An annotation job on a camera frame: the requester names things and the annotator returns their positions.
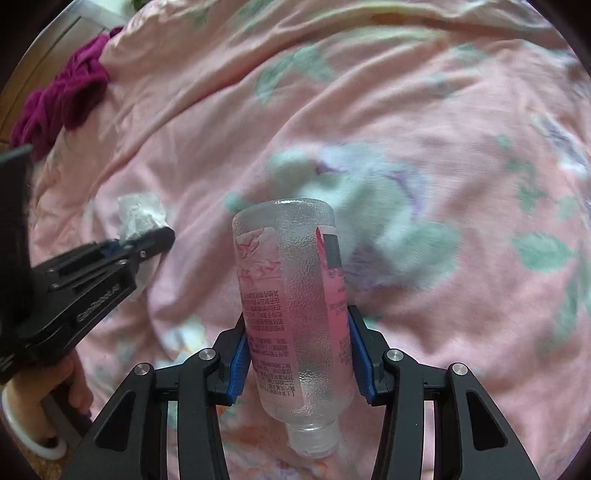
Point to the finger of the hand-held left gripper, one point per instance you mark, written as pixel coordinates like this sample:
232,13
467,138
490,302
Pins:
111,250
154,240

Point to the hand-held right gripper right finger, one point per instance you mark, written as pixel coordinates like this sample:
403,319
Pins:
361,360

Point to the maroon cloth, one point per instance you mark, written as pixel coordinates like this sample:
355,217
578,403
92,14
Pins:
69,92

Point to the pink floral blanket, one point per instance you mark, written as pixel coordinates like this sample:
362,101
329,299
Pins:
415,138

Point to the white tissue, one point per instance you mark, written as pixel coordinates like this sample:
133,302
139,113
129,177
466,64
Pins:
138,214

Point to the person's left hand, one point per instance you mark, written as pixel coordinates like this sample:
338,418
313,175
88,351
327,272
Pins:
69,376

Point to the wooden bed frame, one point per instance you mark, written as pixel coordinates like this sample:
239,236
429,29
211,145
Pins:
51,41

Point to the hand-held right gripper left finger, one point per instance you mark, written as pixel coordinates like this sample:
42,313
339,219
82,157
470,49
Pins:
238,364

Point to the clear bottle with pink label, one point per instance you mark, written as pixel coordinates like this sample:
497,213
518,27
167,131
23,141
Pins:
300,300

